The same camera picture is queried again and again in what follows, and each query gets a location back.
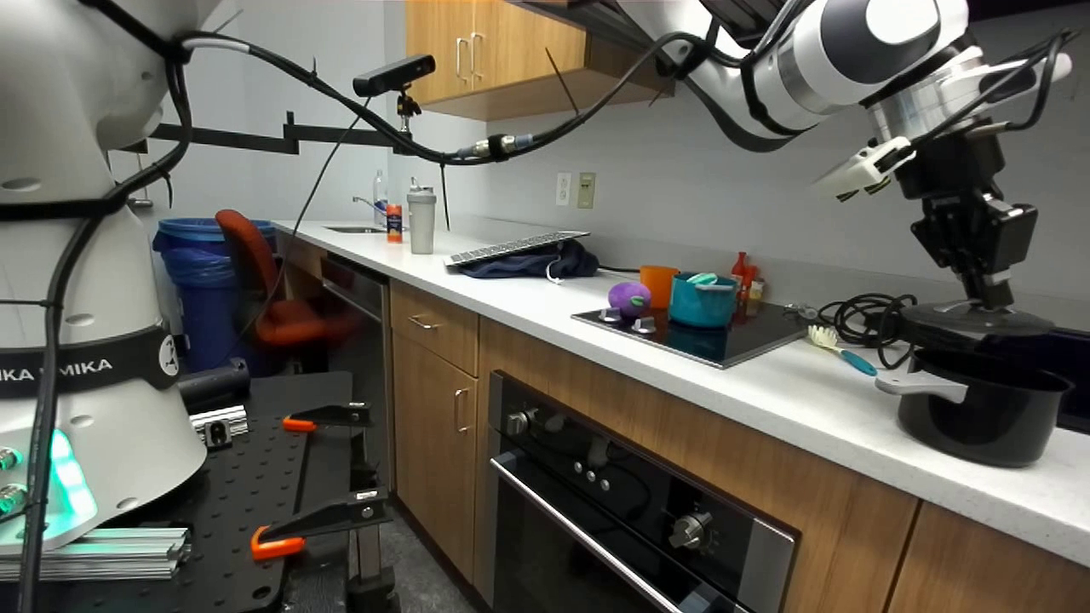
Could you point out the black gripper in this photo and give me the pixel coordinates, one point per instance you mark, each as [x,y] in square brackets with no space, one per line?
[970,226]

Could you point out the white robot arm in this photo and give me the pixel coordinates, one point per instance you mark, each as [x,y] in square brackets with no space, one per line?
[773,71]

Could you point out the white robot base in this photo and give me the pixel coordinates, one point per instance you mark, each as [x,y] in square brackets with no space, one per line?
[90,370]

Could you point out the striped cloth in pot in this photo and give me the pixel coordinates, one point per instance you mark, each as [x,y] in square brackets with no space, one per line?
[702,280]

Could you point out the teal pot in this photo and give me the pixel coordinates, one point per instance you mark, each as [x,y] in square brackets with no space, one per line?
[702,309]

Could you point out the orange plastic cup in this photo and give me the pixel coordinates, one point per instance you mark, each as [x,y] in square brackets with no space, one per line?
[659,285]

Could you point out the red sauce bottle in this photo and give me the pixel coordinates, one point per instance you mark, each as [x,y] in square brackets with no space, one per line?
[748,285]

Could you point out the black induction cooktop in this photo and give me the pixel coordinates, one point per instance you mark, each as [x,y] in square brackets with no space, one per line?
[713,347]

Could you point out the wooden lower cabinets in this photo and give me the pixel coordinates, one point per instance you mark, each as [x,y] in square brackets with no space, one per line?
[888,527]

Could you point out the purple plush toy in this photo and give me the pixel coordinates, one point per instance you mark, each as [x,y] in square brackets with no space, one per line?
[630,298]

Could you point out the grey laptop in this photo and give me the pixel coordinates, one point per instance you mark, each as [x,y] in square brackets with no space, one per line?
[501,250]

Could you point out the dark blue cloth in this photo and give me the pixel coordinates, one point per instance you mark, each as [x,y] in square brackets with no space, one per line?
[560,260]

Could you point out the black built-in oven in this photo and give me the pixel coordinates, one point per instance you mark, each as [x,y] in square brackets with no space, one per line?
[587,523]

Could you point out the wooden upper cabinet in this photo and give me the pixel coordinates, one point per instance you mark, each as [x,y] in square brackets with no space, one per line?
[501,64]

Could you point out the grey metal tumbler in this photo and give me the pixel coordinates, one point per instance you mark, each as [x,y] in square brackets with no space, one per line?
[420,218]

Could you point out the small orange bottle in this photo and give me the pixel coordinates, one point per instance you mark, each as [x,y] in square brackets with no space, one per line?
[394,222]

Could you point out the red office chair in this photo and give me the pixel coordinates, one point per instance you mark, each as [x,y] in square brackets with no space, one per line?
[269,319]

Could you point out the black perforated work table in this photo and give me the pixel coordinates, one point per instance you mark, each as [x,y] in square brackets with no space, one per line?
[188,552]

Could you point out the blue trash bin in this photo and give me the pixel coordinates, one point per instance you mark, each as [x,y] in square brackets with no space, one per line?
[203,273]

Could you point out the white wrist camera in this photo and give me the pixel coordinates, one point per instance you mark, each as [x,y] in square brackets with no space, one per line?
[865,169]

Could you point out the black pot with grey handle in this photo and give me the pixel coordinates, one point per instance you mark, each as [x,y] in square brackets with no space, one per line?
[958,395]

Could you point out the teal handled spatula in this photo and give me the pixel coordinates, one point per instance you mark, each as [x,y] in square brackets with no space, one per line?
[830,343]

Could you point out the wall power outlet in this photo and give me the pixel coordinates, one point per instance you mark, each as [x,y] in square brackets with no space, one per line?
[578,188]

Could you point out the black camera on boom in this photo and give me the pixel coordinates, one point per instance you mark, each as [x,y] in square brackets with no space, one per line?
[397,80]

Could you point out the orange handled clamp rear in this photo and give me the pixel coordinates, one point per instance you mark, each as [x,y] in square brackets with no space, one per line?
[326,418]

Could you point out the orange handled clamp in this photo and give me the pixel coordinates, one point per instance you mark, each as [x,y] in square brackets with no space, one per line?
[276,542]
[326,418]

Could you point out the orange handled clamp front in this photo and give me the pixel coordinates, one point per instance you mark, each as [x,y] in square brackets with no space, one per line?
[276,542]

